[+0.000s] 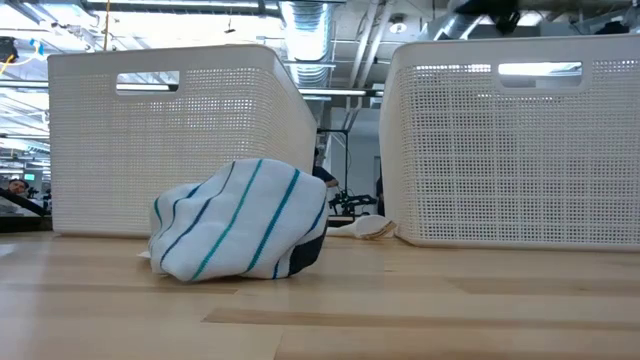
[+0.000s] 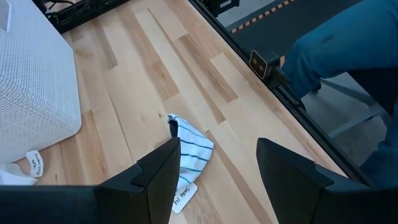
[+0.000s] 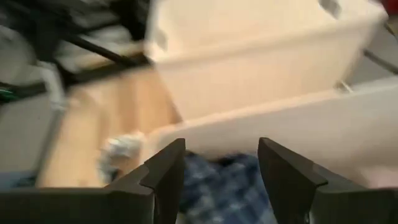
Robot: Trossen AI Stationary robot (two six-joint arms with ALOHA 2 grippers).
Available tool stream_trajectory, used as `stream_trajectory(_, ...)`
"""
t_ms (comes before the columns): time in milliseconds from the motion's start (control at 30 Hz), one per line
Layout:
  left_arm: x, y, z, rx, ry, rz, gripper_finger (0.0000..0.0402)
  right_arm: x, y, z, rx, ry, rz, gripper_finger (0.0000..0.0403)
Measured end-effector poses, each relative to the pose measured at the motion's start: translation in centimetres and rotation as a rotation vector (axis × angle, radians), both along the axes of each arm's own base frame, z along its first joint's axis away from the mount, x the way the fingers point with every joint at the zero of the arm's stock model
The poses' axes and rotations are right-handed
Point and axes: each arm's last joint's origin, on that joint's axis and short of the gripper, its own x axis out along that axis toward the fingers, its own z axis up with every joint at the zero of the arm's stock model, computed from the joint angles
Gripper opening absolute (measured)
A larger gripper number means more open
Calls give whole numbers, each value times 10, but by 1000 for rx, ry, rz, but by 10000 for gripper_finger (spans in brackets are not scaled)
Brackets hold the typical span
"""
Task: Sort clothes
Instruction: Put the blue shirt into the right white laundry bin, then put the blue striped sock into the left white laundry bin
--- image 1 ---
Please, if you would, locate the person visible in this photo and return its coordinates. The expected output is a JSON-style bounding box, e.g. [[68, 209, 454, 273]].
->
[[7, 178, 31, 199], [312, 146, 341, 190]]

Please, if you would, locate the white perforated bin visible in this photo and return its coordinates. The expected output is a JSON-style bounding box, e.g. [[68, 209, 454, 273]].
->
[[47, 43, 319, 239], [378, 33, 640, 252]]

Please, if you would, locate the ceiling light tube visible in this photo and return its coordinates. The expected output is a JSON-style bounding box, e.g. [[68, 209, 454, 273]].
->
[[298, 88, 369, 98]]

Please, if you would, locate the silver ventilation duct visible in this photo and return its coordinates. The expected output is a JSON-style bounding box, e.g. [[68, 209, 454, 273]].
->
[[278, 0, 335, 90]]

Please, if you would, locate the plain white sock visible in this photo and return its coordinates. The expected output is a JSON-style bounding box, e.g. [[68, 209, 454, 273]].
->
[[327, 214, 399, 241]]

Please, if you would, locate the white teal-striped sock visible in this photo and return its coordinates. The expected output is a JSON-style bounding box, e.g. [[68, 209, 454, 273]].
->
[[147, 157, 330, 283]]

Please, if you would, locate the black monitor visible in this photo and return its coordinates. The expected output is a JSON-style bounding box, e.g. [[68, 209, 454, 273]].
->
[[0, 186, 52, 234]]

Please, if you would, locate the black tripod rig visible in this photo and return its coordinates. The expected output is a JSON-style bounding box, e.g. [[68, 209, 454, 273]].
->
[[317, 128, 380, 222]]

